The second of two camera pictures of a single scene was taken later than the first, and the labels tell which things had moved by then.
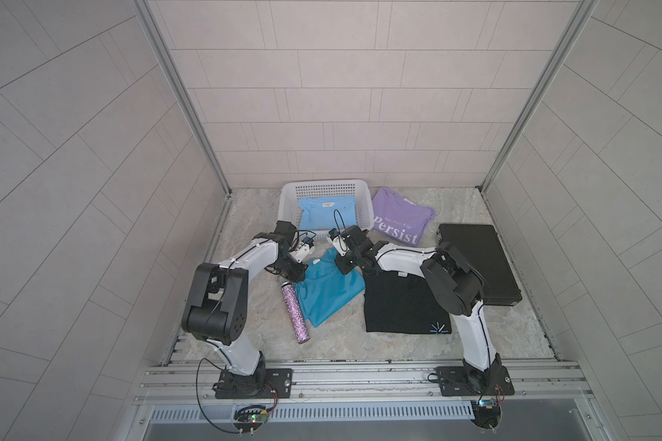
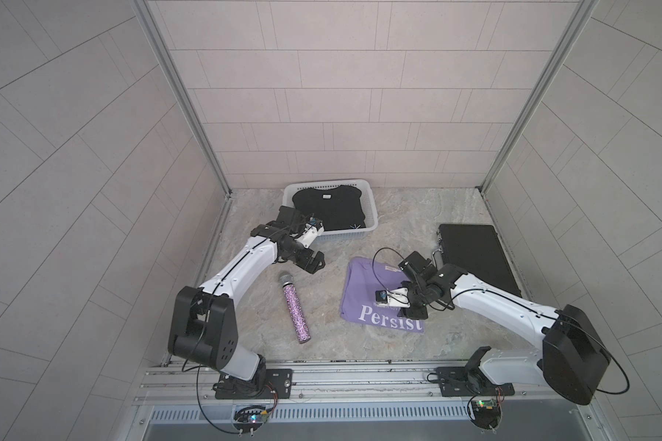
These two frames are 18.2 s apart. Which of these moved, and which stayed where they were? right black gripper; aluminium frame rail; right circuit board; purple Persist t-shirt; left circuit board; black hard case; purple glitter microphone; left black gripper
Moved: left black gripper; purple Persist t-shirt; right black gripper
Stayed: aluminium frame rail; right circuit board; left circuit board; purple glitter microphone; black hard case
